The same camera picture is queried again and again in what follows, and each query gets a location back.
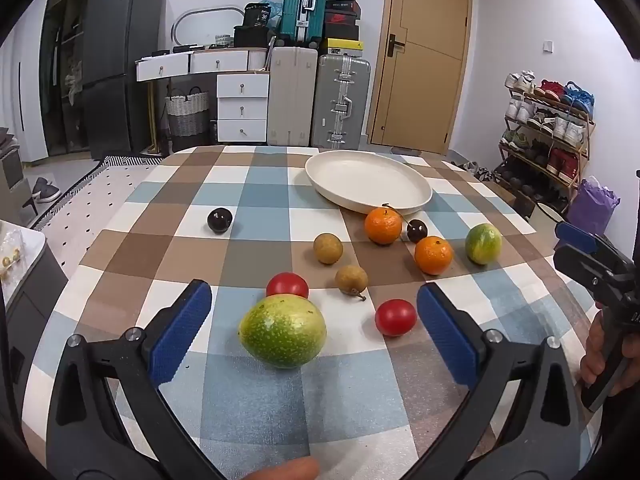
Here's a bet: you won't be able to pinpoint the red cherry tomato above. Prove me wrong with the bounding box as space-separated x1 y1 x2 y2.
265 272 310 301
375 299 418 338

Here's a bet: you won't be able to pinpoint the grey suitcase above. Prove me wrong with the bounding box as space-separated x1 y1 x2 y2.
311 54 372 150

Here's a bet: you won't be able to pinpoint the purple plastic bag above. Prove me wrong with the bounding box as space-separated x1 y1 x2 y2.
567 177 621 236

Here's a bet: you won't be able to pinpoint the dark grey refrigerator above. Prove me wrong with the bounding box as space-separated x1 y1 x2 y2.
82 0 163 161

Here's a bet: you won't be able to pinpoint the white enamel bucket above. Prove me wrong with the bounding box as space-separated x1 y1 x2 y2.
530 202 567 233

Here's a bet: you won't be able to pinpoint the wooden shoe rack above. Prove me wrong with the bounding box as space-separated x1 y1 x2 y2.
492 72 597 203

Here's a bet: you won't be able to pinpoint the checkered tablecloth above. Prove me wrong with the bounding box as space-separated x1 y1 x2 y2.
20 145 616 480

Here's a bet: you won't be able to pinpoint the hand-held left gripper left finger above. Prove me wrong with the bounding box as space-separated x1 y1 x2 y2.
47 280 226 480

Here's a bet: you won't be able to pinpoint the black printed bag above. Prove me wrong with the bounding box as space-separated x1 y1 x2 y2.
243 3 273 28

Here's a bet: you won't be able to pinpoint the grey oval hoop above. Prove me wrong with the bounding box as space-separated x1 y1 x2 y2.
172 6 246 46

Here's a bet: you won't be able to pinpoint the teal suitcase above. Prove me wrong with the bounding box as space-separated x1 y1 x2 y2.
278 0 328 46

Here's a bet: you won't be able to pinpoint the small yellow-green round fruit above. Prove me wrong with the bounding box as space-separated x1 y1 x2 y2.
464 222 502 266

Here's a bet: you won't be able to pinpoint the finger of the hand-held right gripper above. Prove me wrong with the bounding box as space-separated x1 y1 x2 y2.
555 221 632 276
553 246 616 291

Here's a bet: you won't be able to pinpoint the white drawer dresser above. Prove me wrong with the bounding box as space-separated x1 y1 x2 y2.
136 49 271 143

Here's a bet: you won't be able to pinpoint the plain black shoe box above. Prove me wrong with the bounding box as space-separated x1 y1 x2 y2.
322 24 360 41

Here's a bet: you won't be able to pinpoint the blue plastic bag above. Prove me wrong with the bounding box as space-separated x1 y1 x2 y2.
260 0 284 31

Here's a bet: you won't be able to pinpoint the yellow shoe box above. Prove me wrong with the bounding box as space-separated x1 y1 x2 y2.
322 38 365 58

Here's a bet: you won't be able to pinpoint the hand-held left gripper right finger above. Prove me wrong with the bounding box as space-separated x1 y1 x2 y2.
416 282 598 480

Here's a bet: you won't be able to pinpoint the brown longan with stem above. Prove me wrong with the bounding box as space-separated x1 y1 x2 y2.
334 265 369 302

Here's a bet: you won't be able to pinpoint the loose sneakers pile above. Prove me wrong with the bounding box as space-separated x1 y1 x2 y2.
450 160 496 182

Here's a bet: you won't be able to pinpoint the dark glass cabinet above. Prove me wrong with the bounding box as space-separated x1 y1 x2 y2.
40 0 101 158

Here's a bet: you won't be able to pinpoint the grey slippers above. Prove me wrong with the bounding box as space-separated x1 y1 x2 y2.
20 177 63 213

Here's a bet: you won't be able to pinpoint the black storage box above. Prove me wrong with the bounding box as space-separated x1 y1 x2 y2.
233 25 276 48

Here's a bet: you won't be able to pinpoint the orange mandarin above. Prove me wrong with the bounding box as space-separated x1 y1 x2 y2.
363 206 404 246
414 235 454 276

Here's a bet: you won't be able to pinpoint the wooden door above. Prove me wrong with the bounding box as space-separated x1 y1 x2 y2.
370 0 473 155

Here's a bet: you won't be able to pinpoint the woven laundry basket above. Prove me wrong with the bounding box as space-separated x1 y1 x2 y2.
165 86 211 138

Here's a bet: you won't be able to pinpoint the grey side cabinet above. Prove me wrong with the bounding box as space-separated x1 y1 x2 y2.
0 220 68 361

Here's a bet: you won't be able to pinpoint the person's right hand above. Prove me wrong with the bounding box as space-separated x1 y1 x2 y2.
579 302 640 397

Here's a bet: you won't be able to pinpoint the dark red cherry with stem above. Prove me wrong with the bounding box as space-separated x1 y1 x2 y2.
381 203 429 244

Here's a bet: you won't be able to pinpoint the beige suitcase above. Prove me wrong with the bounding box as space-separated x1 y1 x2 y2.
266 46 319 147

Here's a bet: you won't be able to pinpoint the white round plate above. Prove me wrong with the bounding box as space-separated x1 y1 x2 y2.
304 150 433 215

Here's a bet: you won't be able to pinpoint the large yellow-green round fruit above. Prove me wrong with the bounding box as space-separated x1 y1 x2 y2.
237 294 328 370

